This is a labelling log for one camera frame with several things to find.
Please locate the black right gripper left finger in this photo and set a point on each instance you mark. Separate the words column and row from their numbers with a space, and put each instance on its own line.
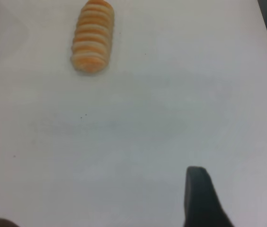
column 202, row 203

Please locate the striped orange bread roll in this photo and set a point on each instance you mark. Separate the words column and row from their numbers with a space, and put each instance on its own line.
column 92, row 35

